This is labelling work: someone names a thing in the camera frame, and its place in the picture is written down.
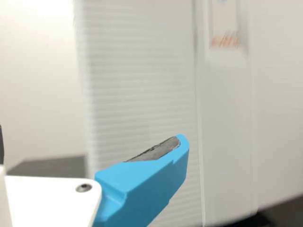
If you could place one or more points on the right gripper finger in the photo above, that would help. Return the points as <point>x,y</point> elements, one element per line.
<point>146,186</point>

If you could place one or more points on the incubator door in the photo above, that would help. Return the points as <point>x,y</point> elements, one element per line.
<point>142,82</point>

